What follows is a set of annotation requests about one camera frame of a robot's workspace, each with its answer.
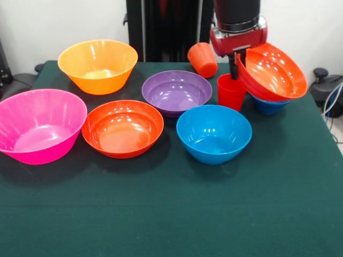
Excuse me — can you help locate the red-orange bowl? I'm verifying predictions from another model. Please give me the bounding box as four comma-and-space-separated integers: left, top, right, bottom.
81, 100, 165, 159
235, 42, 309, 102

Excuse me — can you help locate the dark green table cloth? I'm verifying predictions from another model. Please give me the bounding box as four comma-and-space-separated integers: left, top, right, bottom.
0, 60, 343, 257

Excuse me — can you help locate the large pink bowl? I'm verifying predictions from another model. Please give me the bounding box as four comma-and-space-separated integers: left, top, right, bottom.
0, 88, 88, 165

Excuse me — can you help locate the black office chair base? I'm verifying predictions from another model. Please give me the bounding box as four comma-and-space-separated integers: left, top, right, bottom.
308, 68, 343, 118
0, 63, 45, 101

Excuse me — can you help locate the red cup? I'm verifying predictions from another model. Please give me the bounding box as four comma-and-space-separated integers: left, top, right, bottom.
217, 73, 248, 112

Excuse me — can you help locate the small dark blue bowl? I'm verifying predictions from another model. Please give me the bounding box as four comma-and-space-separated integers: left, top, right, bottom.
251, 95, 292, 116

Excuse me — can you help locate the orange cup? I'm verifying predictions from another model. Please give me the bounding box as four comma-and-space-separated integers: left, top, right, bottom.
187, 42, 219, 79

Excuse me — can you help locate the purple bowl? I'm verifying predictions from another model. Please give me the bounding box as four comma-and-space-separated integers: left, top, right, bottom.
141, 70, 213, 118

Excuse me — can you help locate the light blue bowl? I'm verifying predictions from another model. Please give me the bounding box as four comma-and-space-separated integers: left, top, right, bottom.
176, 104, 253, 165

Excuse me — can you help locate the blue cable bundle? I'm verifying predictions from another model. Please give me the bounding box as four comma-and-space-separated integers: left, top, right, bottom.
321, 82, 343, 120

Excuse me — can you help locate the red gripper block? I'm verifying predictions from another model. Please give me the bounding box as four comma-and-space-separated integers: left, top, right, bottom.
210, 17, 269, 80

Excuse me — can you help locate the large orange bowl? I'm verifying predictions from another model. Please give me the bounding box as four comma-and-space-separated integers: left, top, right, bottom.
57, 39, 139, 95

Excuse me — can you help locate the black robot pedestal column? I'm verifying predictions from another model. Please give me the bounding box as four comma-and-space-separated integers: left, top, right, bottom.
123, 0, 215, 63

